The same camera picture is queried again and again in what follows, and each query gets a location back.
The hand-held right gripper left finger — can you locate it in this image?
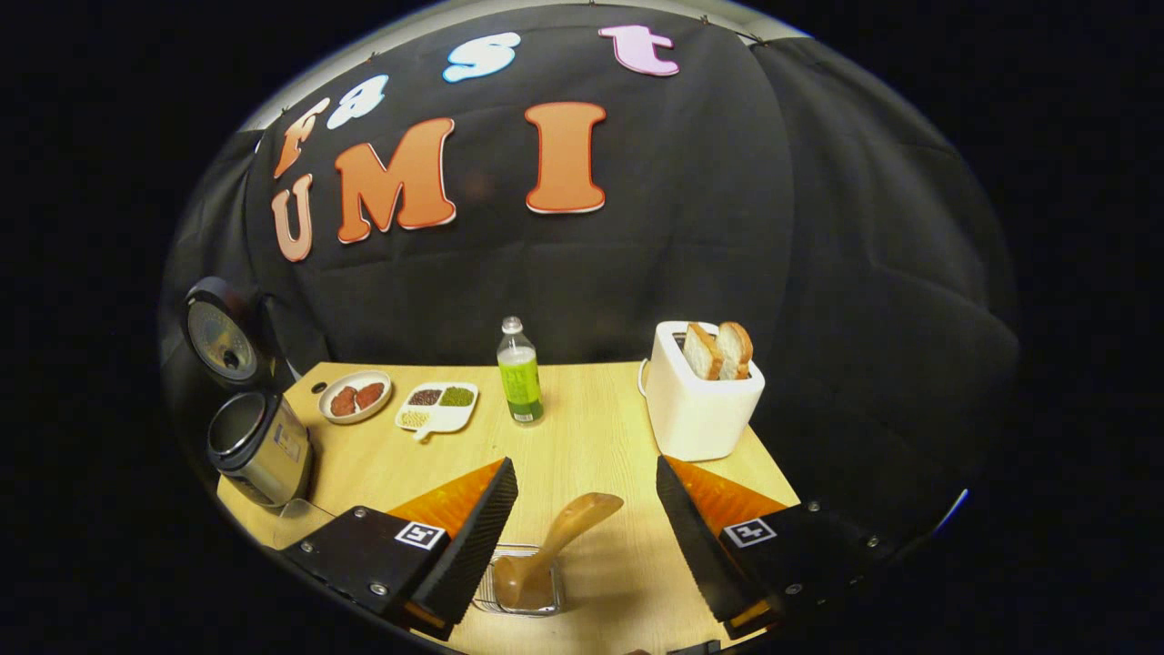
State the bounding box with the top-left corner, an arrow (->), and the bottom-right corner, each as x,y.
280,458 -> 519,642

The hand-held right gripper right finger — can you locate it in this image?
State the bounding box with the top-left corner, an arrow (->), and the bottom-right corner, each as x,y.
655,455 -> 910,642

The metal wire chopstick holder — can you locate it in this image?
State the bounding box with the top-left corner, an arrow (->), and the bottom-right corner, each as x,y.
471,543 -> 567,619

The wooden spoon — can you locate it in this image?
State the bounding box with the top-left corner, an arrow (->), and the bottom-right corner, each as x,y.
491,492 -> 625,610

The silver black rice cooker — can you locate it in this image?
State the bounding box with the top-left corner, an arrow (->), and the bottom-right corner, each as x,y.
180,276 -> 316,509

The white toaster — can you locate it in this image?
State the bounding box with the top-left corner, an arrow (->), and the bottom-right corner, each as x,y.
638,320 -> 767,463

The white divided dish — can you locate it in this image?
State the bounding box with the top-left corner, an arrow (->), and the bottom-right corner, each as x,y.
395,381 -> 480,443

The green drink bottle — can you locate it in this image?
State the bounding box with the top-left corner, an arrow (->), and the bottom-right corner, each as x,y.
497,316 -> 545,425

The white oval plate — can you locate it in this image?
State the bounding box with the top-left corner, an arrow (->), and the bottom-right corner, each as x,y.
318,369 -> 394,426

